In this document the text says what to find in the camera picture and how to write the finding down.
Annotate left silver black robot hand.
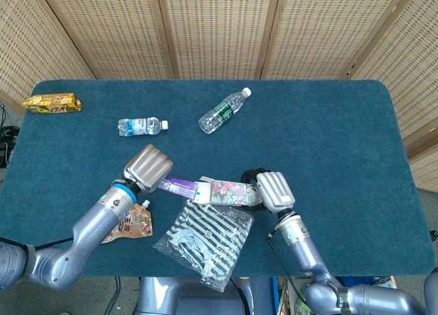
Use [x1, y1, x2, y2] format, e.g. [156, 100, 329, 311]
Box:
[122, 144, 176, 194]

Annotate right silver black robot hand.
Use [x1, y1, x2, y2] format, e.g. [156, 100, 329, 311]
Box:
[241, 167, 296, 215]

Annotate purple white toothpaste tube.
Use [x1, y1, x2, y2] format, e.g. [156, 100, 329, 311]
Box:
[157, 177, 203, 202]

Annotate floral carton box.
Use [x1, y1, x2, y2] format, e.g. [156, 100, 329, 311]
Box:
[196, 176, 263, 208]

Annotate clear bottle blue label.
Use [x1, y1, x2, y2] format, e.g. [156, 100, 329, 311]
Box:
[118, 116, 169, 137]

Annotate brown spout pouch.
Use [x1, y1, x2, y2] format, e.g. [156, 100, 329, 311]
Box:
[101, 199, 154, 244]

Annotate teal table cover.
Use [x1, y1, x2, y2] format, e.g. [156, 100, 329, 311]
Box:
[0, 79, 437, 278]

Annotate striped cloth in plastic bag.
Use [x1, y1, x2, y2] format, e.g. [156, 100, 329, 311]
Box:
[152, 200, 255, 293]

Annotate clear bottle green label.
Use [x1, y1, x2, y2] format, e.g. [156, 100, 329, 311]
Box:
[198, 87, 253, 135]

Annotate blue table leg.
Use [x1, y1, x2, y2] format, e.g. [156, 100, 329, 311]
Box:
[272, 277, 282, 315]

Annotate green plastic bottle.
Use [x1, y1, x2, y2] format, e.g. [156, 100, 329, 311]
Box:
[293, 294, 312, 315]

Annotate gold snack package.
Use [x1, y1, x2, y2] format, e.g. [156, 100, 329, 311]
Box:
[23, 92, 83, 114]

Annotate grey robot torso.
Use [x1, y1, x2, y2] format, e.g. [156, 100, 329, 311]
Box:
[136, 276, 278, 315]

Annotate woven bamboo folding screen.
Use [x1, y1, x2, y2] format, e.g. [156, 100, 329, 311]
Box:
[0, 0, 438, 192]

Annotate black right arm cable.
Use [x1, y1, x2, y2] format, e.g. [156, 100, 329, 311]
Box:
[266, 228, 309, 304]

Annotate black floor cables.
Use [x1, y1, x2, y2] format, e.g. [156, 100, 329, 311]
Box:
[0, 102, 18, 168]

